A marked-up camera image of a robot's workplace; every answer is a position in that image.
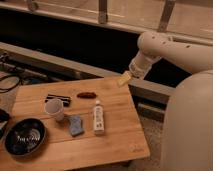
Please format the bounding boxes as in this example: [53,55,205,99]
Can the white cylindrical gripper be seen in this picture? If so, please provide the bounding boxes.
[117,53,160,87]

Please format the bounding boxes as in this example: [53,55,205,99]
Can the blue sponge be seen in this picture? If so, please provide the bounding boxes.
[69,115,84,137]

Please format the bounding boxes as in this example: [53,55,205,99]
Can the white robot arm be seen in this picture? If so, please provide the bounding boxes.
[118,32,213,171]

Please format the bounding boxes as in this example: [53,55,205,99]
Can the metal rail frame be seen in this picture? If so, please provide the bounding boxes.
[0,42,174,104]

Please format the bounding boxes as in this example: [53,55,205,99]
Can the black rectangular case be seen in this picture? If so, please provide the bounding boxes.
[45,94,71,107]

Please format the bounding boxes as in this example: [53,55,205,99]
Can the black cable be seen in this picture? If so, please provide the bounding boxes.
[0,73,23,94]

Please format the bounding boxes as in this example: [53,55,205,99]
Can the black bowl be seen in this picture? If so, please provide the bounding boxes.
[4,118,46,156]

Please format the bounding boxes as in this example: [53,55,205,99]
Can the wooden table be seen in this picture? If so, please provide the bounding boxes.
[0,77,150,171]

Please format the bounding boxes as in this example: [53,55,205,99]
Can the white bottle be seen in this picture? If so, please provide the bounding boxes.
[93,100,105,135]

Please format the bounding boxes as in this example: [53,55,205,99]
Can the dark object at left edge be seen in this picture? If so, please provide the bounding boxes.
[0,109,10,139]

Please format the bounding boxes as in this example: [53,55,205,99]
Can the white plastic cup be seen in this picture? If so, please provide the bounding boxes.
[44,99,64,122]

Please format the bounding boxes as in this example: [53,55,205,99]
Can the red-brown oblong object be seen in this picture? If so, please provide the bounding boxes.
[77,92,97,99]

